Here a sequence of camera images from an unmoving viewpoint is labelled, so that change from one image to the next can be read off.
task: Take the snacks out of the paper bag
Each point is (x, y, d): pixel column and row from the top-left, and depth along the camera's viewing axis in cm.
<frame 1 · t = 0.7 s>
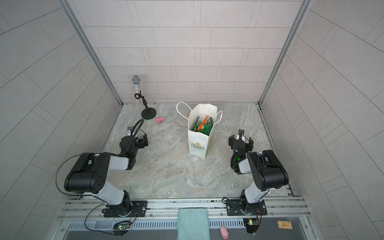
left hand: (140, 132, 95), fingers open
right hand: (241, 134, 93), fingers open
white paper bag: (199, 144, 79), point 15 cm above the table
glitter bottle grey cap: (136, 80, 88), point 31 cm above the table
orange Fox's fruits candy bag: (205, 121, 90), point 15 cm above the table
green Fox's candy bag: (206, 128, 86), point 15 cm above the table
green Fox's candy bag 2: (196, 124, 90), point 13 cm above the table

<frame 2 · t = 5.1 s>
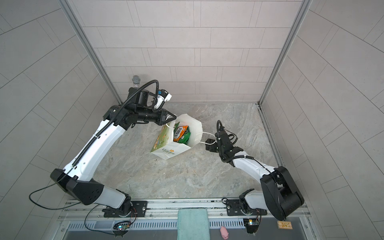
left hand: (177, 116, 67), fingers closed
right hand: (210, 142, 89), fingers open
white paper bag: (164, 146, 76), point 18 cm above the table
orange Fox's fruits candy bag: (179, 131, 88), point 13 cm above the table
green Fox's candy bag: (185, 138, 86), point 11 cm above the table
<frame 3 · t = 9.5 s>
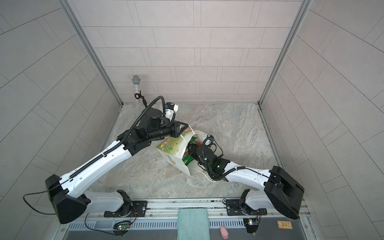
left hand: (190, 125, 67), fingers closed
right hand: (186, 147, 80), fingers open
white paper bag: (174, 151, 72), point 19 cm above the table
green Fox's candy bag: (187, 159, 80), point 9 cm above the table
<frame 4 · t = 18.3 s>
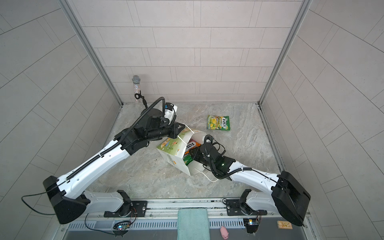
left hand: (187, 125, 68), fingers closed
right hand: (188, 153, 79), fingers open
